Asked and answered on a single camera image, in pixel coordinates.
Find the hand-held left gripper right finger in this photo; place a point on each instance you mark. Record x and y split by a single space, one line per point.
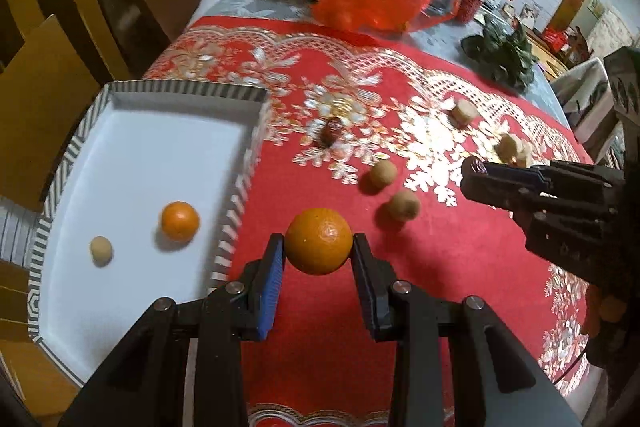
366 292

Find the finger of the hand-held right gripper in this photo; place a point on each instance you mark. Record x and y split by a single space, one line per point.
500 197
520 175

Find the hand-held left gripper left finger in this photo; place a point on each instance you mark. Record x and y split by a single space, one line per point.
269 289

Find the pale peeled fruit chunk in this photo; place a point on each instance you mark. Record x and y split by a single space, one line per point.
464 112
509 147

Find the large orange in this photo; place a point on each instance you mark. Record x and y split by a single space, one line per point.
319 241

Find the round tan longan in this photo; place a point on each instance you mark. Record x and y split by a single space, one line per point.
101 250
404 205
383 174

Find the small orange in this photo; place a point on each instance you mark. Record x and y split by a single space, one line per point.
179 221

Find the white tray with striped rim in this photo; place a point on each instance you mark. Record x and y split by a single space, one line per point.
145 187

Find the red date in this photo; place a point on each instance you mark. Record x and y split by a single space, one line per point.
331 131

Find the white cloth cover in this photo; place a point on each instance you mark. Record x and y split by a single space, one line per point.
582 97

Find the red gold floral tablecloth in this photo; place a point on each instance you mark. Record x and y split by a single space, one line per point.
400 257

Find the green leafy vegetable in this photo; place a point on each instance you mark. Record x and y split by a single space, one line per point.
500 52

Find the red cup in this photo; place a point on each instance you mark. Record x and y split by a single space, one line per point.
469 6

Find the yellow wooden chair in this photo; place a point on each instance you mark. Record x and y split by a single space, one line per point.
40 107

